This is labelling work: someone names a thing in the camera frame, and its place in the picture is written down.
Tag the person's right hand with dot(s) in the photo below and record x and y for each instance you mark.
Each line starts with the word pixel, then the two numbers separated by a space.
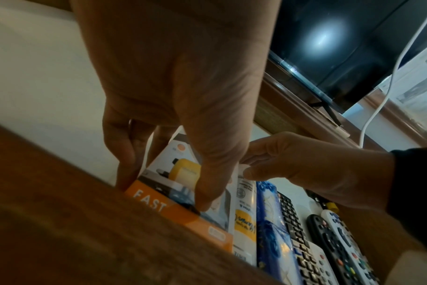
pixel 322 167

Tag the person's left hand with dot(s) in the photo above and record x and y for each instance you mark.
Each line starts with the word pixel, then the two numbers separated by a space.
pixel 182 69

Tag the slim black remote control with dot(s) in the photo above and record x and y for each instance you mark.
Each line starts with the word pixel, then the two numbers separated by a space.
pixel 294 222

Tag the blue soap packet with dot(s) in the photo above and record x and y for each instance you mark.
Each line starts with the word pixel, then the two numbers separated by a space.
pixel 268 200
pixel 277 250

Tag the wide black remote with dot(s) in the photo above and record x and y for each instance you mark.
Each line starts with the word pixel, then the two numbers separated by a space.
pixel 326 239

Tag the large white remote control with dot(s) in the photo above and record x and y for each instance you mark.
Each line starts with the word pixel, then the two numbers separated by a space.
pixel 347 236

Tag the small white remote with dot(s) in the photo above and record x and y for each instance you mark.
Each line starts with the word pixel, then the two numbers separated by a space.
pixel 317 250

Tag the white cream tube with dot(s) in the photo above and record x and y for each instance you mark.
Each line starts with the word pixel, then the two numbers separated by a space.
pixel 245 222

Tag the orange charger box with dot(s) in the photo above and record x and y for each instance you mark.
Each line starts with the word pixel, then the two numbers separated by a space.
pixel 146 194

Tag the wooden drawer with white bottom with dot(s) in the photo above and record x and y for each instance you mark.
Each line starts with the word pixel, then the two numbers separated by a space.
pixel 41 83

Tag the black right wristband with markers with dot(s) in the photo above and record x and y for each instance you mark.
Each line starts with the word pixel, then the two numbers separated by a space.
pixel 417 194

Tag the black television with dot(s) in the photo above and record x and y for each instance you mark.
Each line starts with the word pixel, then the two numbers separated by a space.
pixel 357 69

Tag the printed newspaper sheet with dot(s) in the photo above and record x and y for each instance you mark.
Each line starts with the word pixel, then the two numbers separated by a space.
pixel 417 91

